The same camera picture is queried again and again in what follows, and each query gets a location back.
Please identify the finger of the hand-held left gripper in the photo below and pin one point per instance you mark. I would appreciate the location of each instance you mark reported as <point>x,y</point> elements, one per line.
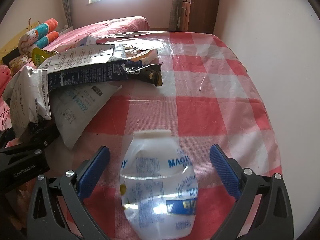
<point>5,136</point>
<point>42,138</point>

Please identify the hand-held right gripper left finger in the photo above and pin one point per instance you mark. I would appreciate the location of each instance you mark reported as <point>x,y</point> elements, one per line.
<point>92,172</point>

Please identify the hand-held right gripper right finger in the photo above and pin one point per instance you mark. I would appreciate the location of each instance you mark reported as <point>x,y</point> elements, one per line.
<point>225,172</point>

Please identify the white foil-lined bag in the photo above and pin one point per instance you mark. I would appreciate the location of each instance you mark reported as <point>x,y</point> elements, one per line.
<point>22,100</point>

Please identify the crushed clear plastic bottle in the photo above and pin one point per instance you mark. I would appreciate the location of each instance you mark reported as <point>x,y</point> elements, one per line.
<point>155,170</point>

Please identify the white plastic pouch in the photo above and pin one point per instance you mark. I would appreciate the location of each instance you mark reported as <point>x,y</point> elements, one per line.
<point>80,110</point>

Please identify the red white checked tablecloth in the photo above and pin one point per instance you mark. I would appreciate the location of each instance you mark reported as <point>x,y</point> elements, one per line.
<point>200,105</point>

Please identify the floral beige cushion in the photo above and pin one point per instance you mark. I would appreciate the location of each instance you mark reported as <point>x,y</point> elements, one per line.
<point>18,61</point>

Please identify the black flat object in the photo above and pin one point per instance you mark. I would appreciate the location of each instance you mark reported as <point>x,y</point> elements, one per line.
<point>10,55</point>

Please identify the yellow-green snack packet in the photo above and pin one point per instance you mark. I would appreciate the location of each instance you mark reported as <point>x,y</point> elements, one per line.
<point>38,56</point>

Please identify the yellow headboard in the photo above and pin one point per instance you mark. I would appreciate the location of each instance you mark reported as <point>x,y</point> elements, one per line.
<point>12,40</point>

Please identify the small cartoon bolster pillow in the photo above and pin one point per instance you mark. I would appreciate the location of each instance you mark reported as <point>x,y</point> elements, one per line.
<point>47,38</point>

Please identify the small white blue box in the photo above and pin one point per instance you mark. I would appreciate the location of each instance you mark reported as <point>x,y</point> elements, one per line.
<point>86,41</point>

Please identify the large cartoon bolster pillow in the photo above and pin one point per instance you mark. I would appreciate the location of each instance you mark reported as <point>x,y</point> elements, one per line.
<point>42,28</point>

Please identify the dark coffee sachet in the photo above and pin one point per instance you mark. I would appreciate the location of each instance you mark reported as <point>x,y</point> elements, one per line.
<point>147,73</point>

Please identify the bed with pink sheet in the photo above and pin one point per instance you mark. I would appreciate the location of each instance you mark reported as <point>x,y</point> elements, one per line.
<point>105,26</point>

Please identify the grey plaid curtain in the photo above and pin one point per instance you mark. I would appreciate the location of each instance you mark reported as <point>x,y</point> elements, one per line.
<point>173,15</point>
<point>67,2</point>

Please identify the brown wooden cabinet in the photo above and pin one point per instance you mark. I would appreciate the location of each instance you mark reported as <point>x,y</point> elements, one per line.
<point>200,10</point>

